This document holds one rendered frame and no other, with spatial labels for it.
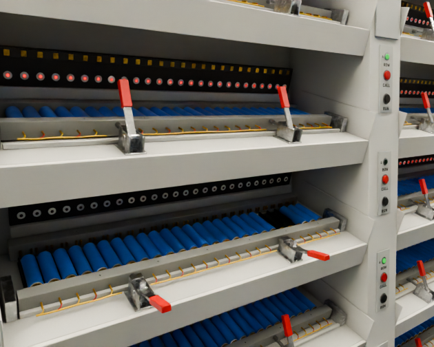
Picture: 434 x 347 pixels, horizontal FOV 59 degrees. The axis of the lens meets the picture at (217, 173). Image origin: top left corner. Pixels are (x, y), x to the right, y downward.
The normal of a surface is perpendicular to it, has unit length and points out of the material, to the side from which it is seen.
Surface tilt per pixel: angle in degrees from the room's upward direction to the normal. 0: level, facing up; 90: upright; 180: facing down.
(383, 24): 90
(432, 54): 108
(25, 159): 18
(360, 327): 90
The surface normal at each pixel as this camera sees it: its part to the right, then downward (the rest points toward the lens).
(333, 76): -0.83, 0.09
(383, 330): 0.55, 0.07
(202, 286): 0.14, -0.92
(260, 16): 0.54, 0.38
